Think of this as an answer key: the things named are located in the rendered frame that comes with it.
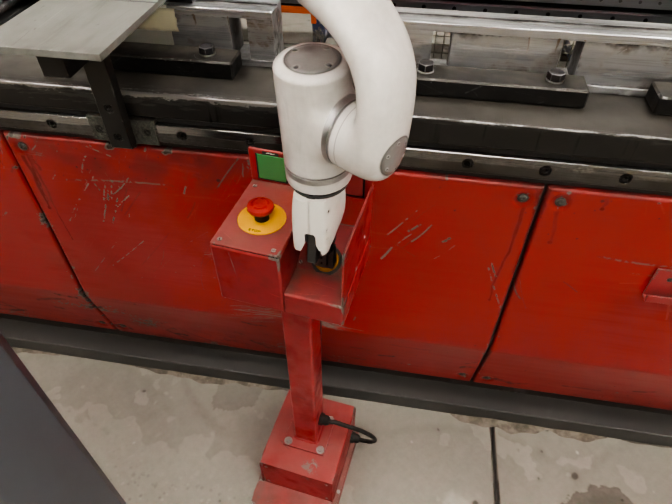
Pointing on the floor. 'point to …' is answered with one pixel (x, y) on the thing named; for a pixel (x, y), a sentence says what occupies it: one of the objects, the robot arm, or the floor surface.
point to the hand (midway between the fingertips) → (324, 254)
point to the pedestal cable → (348, 428)
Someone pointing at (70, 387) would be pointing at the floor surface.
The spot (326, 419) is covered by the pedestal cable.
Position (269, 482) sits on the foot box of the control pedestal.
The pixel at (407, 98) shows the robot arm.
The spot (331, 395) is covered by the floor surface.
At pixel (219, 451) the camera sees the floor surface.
